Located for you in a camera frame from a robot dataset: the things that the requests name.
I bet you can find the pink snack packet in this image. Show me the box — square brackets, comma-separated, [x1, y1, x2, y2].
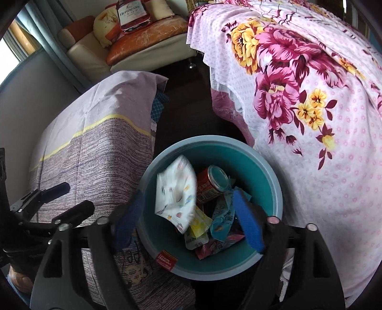
[195, 232, 246, 259]

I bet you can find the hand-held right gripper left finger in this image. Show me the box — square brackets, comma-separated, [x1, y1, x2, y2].
[30, 190, 146, 310]

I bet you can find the orange seat cushion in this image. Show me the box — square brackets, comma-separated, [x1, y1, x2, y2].
[106, 16, 189, 64]

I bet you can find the purple striped table cloth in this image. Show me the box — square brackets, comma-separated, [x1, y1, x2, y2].
[28, 71, 196, 305]

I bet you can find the cream leather sofa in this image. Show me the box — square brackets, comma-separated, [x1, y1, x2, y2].
[57, 0, 197, 75]

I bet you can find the pink bed sheet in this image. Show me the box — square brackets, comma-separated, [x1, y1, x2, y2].
[210, 86, 257, 146]

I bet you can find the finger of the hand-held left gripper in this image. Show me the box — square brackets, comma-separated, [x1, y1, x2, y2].
[10, 182, 70, 219]
[52, 200, 95, 228]

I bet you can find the white patterned tissue pack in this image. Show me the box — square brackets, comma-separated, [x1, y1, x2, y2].
[154, 155, 197, 233]

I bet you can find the person's left hand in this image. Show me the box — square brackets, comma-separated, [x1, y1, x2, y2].
[8, 265, 34, 294]

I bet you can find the beige pillow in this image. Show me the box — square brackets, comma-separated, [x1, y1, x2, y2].
[143, 0, 175, 22]

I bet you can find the teal round bin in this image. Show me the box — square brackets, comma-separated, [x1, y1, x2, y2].
[137, 136, 283, 281]

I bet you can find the red drink can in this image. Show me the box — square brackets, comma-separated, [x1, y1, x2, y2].
[195, 165, 230, 204]

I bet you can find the pink floral blanket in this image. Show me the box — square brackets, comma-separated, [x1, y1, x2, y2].
[186, 0, 382, 307]

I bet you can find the window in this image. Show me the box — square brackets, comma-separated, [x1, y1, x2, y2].
[0, 21, 33, 78]

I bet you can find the cream printed pillow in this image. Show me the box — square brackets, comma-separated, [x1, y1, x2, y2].
[93, 7, 123, 48]

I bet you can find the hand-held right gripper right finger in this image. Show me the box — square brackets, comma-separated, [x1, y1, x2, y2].
[232, 190, 347, 310]

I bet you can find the yellow sachet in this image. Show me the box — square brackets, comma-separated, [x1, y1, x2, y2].
[184, 207, 213, 250]

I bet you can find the red bottle-shaped pillow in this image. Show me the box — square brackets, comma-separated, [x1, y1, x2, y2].
[116, 0, 153, 34]

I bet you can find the grey-blue curtain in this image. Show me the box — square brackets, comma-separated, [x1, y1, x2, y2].
[15, 6, 93, 93]

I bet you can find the blue checked cloth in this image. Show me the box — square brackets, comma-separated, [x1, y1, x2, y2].
[149, 91, 169, 123]

